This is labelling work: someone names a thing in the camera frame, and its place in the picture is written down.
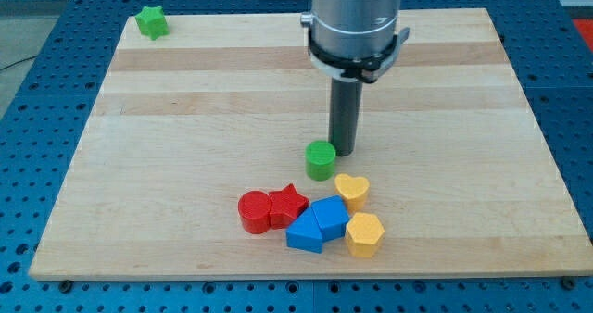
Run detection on green cylinder block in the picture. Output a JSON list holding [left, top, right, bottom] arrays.
[[305, 140, 336, 181]]

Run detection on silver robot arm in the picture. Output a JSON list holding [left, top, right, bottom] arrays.
[[301, 0, 410, 83]]

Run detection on yellow heart block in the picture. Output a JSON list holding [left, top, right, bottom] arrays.
[[334, 173, 370, 213]]

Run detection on red star block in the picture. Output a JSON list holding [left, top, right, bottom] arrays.
[[269, 183, 309, 229]]

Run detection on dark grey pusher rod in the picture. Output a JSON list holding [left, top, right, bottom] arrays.
[[328, 79, 362, 157]]

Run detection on red cylinder block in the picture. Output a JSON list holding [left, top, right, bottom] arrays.
[[237, 191, 271, 234]]

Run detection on blue pentagon block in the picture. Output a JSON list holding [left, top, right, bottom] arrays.
[[311, 195, 349, 242]]

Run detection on wooden board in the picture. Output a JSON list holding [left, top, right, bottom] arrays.
[[29, 8, 592, 281]]

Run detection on blue triangle block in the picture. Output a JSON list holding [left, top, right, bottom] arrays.
[[285, 208, 323, 254]]

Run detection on yellow hexagon block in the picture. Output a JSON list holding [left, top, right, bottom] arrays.
[[345, 212, 385, 258]]

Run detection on green star block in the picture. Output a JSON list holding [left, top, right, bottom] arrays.
[[134, 6, 170, 41]]

